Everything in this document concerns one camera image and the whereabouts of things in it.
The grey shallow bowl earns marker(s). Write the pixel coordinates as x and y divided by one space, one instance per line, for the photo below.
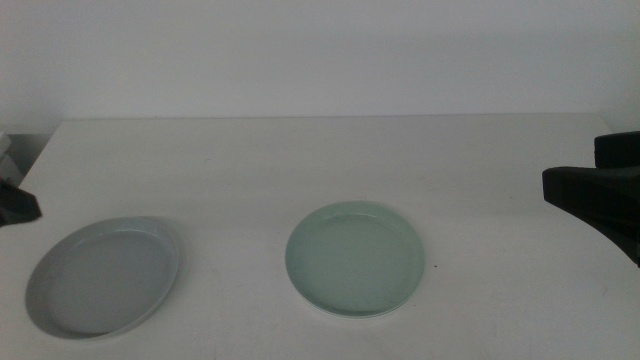
102 280

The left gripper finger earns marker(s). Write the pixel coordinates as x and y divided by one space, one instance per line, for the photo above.
17 207

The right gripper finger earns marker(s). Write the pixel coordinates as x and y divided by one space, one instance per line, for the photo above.
600 195
620 150

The pale green shallow bowl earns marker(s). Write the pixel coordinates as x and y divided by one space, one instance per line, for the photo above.
355 257

